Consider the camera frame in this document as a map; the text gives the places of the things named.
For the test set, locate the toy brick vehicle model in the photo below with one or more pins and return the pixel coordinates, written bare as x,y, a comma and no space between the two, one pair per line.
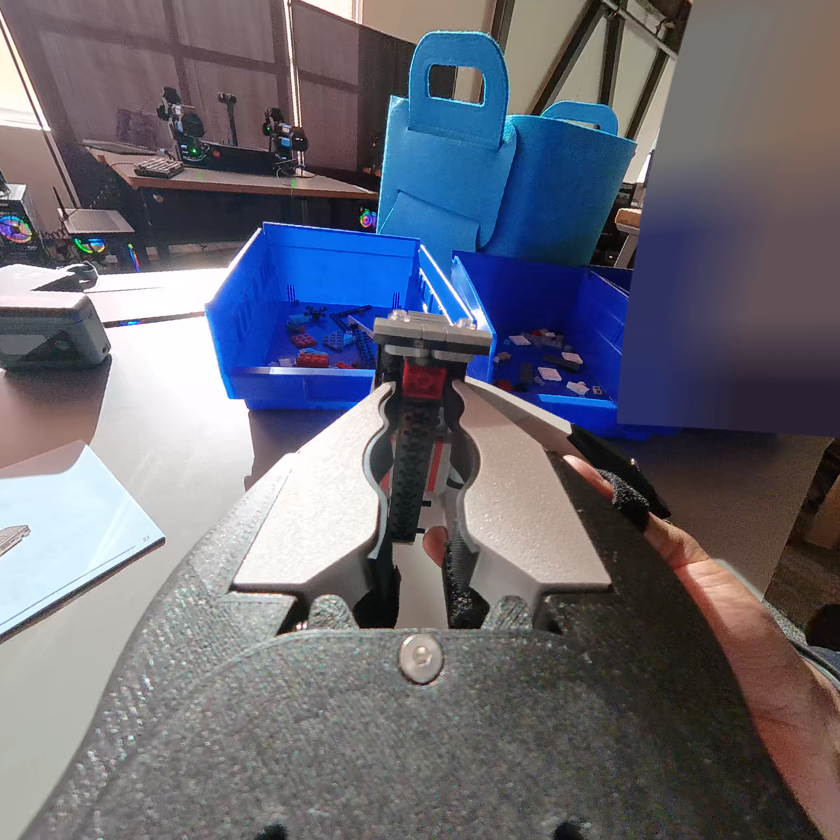
423,384

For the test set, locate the black keyboard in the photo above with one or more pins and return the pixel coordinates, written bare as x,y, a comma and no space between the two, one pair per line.
157,169

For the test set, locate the pile of red blue toy bricks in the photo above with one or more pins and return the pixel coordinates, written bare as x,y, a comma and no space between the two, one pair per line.
312,358

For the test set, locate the wooden top workbench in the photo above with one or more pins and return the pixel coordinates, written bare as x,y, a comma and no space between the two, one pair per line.
262,185

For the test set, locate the pile of white black toy bricks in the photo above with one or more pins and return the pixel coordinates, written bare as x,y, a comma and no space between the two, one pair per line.
558,374

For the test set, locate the thin black camera stand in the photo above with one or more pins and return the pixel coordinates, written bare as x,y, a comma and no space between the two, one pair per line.
228,121

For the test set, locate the computer case with mesh top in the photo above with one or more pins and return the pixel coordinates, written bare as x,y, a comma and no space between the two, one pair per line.
92,221

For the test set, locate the brown partition panel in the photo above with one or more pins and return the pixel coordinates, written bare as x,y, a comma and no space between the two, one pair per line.
341,79

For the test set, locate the computer tower with glowing fan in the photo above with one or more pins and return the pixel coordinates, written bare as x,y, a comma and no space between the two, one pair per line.
14,226

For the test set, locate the blue felt bag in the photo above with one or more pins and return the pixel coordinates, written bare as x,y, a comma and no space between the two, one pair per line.
446,170

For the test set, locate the long black equipment box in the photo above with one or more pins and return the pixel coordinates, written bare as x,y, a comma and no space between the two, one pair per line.
243,159

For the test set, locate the small wooden table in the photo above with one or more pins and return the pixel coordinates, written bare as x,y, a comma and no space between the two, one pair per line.
627,216

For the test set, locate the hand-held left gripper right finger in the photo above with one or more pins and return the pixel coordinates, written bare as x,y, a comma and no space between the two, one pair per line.
531,518

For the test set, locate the grey action camera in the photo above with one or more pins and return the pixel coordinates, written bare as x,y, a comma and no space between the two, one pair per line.
39,315

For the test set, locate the cardboard box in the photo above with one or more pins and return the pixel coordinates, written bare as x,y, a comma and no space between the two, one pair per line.
825,518

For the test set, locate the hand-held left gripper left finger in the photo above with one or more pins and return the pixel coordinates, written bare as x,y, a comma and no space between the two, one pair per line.
315,512

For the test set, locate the person's left hand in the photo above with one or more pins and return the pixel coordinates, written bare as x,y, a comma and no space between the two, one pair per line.
735,643

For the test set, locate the blue plastic bin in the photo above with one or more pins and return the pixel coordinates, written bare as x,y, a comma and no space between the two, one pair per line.
525,295
315,269

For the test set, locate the dark grey desk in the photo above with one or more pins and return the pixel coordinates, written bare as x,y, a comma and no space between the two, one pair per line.
177,446

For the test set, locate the building instruction booklet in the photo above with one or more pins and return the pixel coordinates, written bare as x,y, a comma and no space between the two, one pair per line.
65,525

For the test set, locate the black camera rig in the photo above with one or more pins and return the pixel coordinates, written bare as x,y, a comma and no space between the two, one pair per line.
283,141
190,124

